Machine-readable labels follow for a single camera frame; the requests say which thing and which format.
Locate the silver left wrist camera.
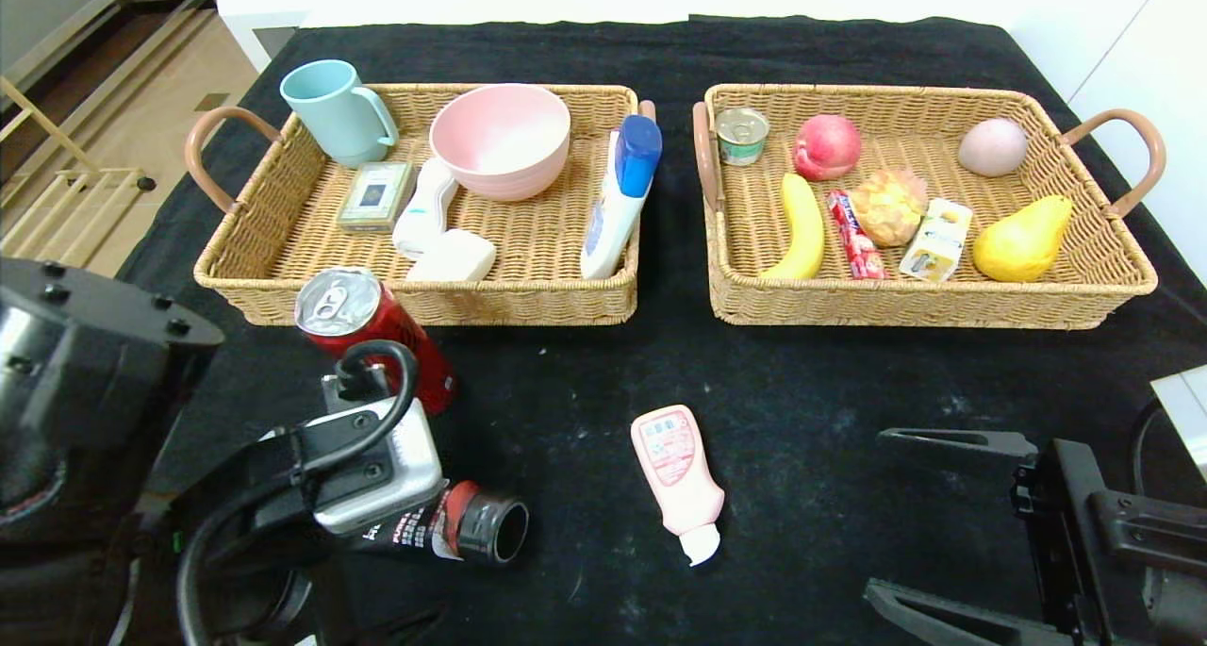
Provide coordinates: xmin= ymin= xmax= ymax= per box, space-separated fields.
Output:
xmin=273 ymin=396 xmax=446 ymax=536

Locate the yellow bread bun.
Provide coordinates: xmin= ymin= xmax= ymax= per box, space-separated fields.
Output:
xmin=852 ymin=167 xmax=930 ymax=248

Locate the black left camera cable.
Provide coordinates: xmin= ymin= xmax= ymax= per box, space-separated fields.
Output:
xmin=175 ymin=340 xmax=421 ymax=646

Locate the red candy wrapper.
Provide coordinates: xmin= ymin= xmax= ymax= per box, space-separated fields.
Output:
xmin=827 ymin=190 xmax=887 ymax=281

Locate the black table cloth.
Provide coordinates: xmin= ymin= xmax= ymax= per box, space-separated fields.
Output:
xmin=0 ymin=16 xmax=1207 ymax=646

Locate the red apple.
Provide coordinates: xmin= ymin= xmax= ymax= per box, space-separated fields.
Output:
xmin=792 ymin=114 xmax=863 ymax=182

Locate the light blue mug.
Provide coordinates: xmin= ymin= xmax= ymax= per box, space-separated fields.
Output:
xmin=279 ymin=59 xmax=400 ymax=169

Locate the pink bowl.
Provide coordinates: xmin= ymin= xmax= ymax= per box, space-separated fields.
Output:
xmin=429 ymin=83 xmax=572 ymax=202

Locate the pale wooden rack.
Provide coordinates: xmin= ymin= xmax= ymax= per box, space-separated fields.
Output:
xmin=0 ymin=75 xmax=159 ymax=279

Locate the red soda can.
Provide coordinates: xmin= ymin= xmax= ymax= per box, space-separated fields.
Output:
xmin=294 ymin=268 xmax=458 ymax=416

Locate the white plastic bottle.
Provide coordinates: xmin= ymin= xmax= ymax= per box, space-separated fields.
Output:
xmin=391 ymin=157 xmax=461 ymax=261

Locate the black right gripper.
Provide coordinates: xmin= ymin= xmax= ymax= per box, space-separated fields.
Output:
xmin=861 ymin=427 xmax=1207 ymax=646

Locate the small tin can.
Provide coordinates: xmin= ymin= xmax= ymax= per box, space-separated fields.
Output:
xmin=714 ymin=108 xmax=770 ymax=167

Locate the woven wicker basket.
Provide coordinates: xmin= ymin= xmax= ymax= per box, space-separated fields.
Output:
xmin=691 ymin=83 xmax=1167 ymax=332
xmin=185 ymin=83 xmax=658 ymax=328

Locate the white bottle with blue cap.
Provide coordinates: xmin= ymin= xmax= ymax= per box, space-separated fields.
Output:
xmin=580 ymin=114 xmax=664 ymax=281

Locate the small juice carton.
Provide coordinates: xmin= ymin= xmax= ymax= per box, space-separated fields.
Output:
xmin=899 ymin=198 xmax=974 ymax=284

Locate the yellow banana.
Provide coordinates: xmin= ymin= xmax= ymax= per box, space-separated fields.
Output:
xmin=762 ymin=173 xmax=826 ymax=282

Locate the small green card box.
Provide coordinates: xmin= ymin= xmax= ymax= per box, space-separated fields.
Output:
xmin=336 ymin=160 xmax=416 ymax=234

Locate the pink squeeze bottle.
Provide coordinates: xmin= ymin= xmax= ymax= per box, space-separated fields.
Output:
xmin=630 ymin=405 xmax=726 ymax=567

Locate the pale pink egg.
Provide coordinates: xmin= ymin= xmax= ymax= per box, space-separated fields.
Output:
xmin=958 ymin=118 xmax=1029 ymax=177

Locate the white rectangular block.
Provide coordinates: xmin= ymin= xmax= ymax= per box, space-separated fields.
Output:
xmin=405 ymin=229 xmax=498 ymax=284

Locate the yellow pear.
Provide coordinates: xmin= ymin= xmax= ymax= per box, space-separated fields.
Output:
xmin=971 ymin=194 xmax=1076 ymax=283

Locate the black cosmetic tube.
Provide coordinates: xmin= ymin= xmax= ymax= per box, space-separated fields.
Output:
xmin=358 ymin=481 xmax=531 ymax=567

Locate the grey metal shelf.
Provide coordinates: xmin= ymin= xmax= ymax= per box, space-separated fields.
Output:
xmin=0 ymin=0 xmax=220 ymax=194

